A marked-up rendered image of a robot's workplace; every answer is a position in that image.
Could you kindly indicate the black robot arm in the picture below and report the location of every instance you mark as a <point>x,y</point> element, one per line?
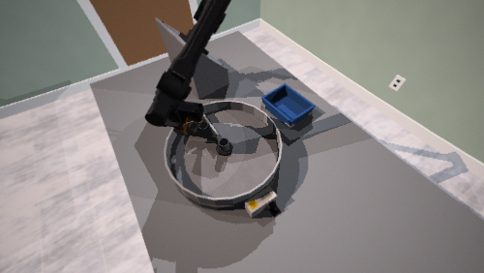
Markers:
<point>184,65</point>

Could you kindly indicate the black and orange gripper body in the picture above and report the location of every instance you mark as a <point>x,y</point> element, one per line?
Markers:
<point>175,125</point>

